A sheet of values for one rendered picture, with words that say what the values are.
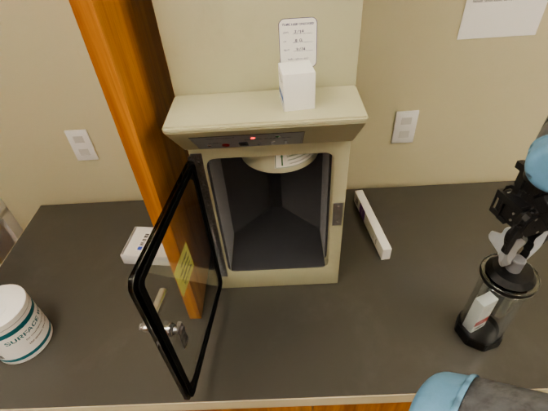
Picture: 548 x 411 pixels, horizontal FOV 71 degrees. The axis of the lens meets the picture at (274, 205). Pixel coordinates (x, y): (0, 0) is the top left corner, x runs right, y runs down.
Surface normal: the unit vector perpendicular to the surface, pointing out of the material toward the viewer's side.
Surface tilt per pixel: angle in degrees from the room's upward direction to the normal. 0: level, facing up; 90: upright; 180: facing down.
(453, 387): 40
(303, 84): 90
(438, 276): 0
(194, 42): 90
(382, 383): 0
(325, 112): 0
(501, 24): 90
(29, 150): 90
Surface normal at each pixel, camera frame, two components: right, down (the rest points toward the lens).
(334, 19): 0.01, 0.66
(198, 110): -0.06, -0.74
